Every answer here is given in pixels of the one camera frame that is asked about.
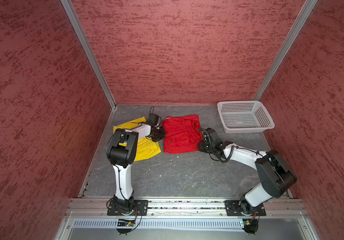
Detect yellow shorts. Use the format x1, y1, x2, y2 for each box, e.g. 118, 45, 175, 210
113, 117, 162, 162

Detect red shorts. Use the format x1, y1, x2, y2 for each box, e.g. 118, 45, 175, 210
162, 115, 202, 154

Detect white plastic laundry basket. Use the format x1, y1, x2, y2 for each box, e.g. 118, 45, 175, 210
217, 101, 275, 134

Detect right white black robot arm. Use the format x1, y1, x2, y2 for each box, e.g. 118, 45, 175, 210
198, 128, 297, 216

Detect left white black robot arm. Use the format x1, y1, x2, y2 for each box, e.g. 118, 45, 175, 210
106, 122, 166, 216

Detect right small circuit board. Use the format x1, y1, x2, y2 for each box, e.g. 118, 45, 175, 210
243, 219, 259, 235

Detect small circuit board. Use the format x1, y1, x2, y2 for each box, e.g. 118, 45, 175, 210
117, 219, 137, 228
243, 219, 259, 235

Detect left small circuit board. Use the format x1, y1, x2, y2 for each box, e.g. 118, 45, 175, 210
117, 219, 137, 228

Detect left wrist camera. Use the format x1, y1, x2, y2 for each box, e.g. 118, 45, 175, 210
146, 113, 162, 127

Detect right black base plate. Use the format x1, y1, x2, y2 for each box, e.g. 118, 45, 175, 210
224, 200, 266, 217

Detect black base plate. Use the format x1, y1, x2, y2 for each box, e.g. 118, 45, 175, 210
224, 200, 266, 217
107, 200, 149, 217

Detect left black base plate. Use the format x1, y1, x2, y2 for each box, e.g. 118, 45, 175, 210
107, 200, 149, 217

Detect right corner aluminium post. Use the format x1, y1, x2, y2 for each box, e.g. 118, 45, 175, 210
253, 0, 318, 101

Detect corner aluminium post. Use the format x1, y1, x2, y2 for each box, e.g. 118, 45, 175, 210
253, 0, 318, 101
61, 0, 117, 110

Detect aluminium frame rail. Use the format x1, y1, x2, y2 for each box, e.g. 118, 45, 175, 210
65, 197, 309, 219

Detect white perforated cable duct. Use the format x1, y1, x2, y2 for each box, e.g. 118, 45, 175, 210
73, 219, 244, 231

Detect left corner aluminium post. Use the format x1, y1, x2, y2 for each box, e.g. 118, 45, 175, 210
61, 0, 117, 110

